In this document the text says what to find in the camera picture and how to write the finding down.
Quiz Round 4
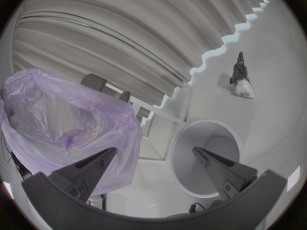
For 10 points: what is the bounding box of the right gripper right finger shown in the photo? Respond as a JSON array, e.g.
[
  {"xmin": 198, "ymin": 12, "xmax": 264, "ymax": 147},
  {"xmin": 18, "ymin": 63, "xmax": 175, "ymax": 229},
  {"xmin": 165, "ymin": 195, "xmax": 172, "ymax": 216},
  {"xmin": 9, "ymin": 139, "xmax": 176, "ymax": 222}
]
[{"xmin": 192, "ymin": 146, "xmax": 259, "ymax": 204}]

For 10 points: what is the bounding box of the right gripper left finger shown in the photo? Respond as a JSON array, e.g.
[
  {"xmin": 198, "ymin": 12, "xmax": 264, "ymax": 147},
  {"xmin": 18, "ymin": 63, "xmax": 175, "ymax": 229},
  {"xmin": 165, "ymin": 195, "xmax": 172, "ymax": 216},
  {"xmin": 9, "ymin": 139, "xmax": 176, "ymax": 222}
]
[{"xmin": 49, "ymin": 147, "xmax": 117, "ymax": 203}]

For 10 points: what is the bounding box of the purple plastic bag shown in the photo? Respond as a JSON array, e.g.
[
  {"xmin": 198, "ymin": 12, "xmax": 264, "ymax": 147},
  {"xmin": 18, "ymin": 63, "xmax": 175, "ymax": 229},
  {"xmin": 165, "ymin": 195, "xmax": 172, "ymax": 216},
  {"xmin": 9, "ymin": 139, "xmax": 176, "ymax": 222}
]
[{"xmin": 0, "ymin": 66, "xmax": 143, "ymax": 196}]

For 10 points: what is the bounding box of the clear printed wrapper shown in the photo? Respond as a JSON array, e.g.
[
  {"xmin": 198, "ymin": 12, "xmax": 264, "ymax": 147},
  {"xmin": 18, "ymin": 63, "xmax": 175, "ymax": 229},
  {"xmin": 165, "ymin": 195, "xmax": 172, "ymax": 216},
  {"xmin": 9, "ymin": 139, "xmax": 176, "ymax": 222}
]
[{"xmin": 233, "ymin": 79, "xmax": 254, "ymax": 100}]

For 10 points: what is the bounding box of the white trash bin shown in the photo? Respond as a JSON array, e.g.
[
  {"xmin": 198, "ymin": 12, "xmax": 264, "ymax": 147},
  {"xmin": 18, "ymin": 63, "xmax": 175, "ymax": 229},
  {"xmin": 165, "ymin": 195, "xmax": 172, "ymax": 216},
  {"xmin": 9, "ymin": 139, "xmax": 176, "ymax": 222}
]
[{"xmin": 170, "ymin": 118, "xmax": 245, "ymax": 199}]

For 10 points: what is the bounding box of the white chair with grey seat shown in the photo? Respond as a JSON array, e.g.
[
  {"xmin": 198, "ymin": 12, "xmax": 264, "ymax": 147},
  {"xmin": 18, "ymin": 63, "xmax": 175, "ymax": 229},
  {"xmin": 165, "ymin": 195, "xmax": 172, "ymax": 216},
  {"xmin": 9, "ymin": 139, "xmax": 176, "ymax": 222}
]
[{"xmin": 80, "ymin": 73, "xmax": 188, "ymax": 163}]

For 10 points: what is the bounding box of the white curtain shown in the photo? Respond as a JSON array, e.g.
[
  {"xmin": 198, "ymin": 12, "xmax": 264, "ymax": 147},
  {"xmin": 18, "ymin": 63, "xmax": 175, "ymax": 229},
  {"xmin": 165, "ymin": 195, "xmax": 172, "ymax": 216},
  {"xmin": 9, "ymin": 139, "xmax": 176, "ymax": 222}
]
[
  {"xmin": 11, "ymin": 17, "xmax": 185, "ymax": 109},
  {"xmin": 18, "ymin": 0, "xmax": 275, "ymax": 82}
]

